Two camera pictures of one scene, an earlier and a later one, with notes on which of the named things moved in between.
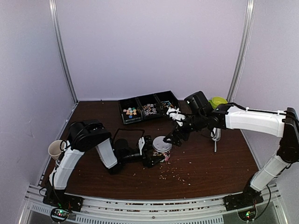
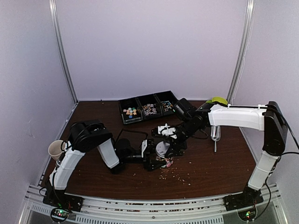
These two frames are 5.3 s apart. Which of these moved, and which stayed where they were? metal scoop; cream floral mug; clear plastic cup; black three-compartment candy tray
Moved: clear plastic cup
Stayed: cream floral mug; black three-compartment candy tray; metal scoop
